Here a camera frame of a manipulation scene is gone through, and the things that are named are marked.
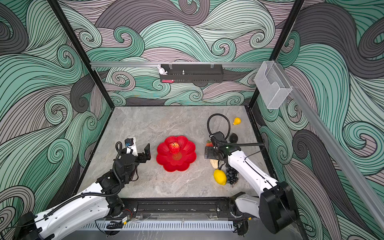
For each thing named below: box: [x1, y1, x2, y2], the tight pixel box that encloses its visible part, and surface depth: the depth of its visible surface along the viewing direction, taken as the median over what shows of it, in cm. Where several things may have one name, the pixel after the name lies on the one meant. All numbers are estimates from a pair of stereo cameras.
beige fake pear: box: [209, 159, 219, 169], surface depth 87 cm
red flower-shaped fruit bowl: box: [156, 136, 197, 173], surface depth 94 cm
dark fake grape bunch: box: [225, 164, 239, 185], surface depth 82 cm
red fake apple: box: [169, 142, 180, 154], surface depth 92 cm
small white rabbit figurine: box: [157, 64, 168, 75], surface depth 87 cm
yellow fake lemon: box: [213, 169, 227, 186], surface depth 81 cm
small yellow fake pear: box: [233, 117, 242, 126], surface depth 109 cm
